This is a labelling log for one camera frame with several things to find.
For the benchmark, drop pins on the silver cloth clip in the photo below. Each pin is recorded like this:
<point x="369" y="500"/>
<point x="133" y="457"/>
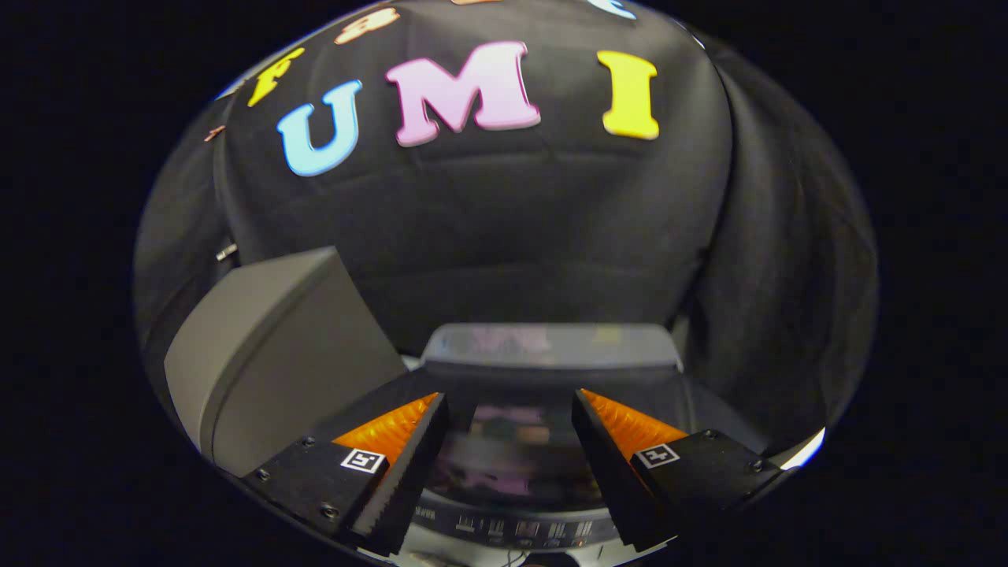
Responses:
<point x="226" y="252"/>

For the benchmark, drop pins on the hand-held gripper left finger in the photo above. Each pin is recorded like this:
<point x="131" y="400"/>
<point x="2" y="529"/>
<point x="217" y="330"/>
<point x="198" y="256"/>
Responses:
<point x="413" y="480"/>

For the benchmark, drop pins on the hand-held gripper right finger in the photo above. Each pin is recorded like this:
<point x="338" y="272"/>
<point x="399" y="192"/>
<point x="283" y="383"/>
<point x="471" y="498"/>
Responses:
<point x="602" y="472"/>

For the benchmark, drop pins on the grey washing machine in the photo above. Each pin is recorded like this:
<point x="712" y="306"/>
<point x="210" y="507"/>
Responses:
<point x="551" y="346"/>

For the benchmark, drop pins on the copper cloth clip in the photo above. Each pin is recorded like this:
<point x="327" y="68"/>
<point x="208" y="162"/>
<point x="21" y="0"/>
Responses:
<point x="213" y="132"/>

